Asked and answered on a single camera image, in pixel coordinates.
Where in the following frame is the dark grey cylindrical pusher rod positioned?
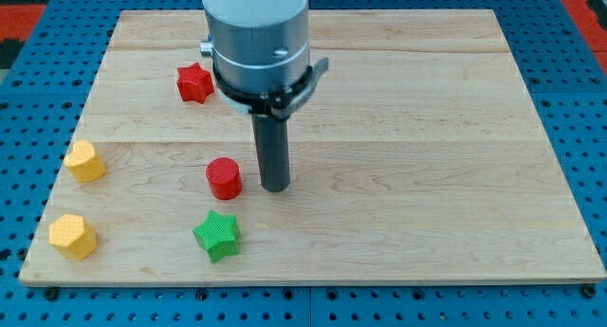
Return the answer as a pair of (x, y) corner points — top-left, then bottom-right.
(251, 115), (290, 192)

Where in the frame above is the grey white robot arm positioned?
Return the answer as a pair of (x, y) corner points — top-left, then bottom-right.
(202, 0), (317, 191)

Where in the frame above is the red star block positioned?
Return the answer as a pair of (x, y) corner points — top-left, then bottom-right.
(176, 63), (214, 104)

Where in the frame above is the green star block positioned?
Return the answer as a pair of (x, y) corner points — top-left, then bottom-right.
(193, 210), (240, 263)

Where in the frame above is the red cylinder block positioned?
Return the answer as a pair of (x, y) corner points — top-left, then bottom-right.
(205, 157), (243, 200)

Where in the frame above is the light wooden board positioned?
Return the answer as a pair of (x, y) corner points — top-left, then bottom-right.
(19, 9), (606, 287)

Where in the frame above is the yellow heart block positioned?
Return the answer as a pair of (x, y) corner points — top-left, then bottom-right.
(64, 139), (106, 183)

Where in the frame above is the yellow hexagon block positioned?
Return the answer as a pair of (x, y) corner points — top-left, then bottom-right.
(48, 214), (98, 261)

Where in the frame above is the black clamp ring with lever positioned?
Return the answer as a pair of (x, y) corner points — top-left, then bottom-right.
(212, 57), (330, 121)

